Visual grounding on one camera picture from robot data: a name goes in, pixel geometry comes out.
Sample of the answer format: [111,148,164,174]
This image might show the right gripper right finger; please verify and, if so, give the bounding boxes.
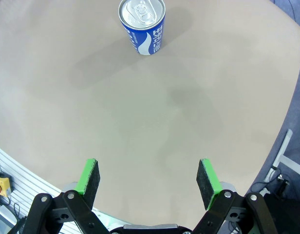
[192,158,279,234]

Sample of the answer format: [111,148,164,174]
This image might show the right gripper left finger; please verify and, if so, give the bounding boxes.
[20,158,109,234]

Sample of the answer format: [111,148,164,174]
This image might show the blue drink can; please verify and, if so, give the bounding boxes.
[117,0,167,56]

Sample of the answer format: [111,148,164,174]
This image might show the yellow emergency stop button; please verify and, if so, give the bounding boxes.
[0,172,12,201]

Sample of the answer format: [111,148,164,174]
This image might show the aluminium table frame rail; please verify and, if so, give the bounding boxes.
[0,143,126,234]

